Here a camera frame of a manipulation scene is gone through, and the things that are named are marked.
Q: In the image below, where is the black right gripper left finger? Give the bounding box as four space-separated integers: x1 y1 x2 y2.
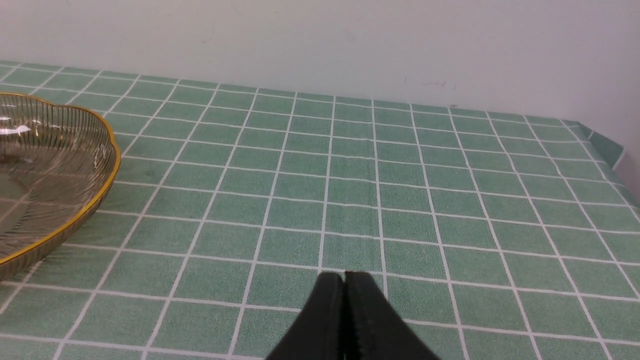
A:
266 272 345 360

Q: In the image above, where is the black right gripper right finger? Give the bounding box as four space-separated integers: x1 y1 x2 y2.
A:
345 271 439 360

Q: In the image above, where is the green checkered tablecloth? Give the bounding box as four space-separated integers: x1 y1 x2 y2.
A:
1 61 640 360

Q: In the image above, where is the gold rimmed glass bowl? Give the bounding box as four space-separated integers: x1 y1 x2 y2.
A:
0 92 122 281

